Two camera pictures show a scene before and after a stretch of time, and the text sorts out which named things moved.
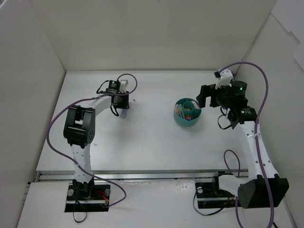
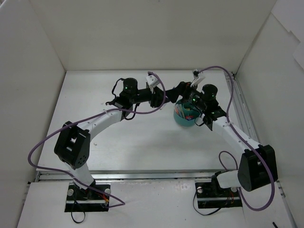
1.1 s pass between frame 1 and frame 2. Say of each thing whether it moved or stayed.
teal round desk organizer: stayed
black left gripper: moved
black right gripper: moved
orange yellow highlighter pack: stayed
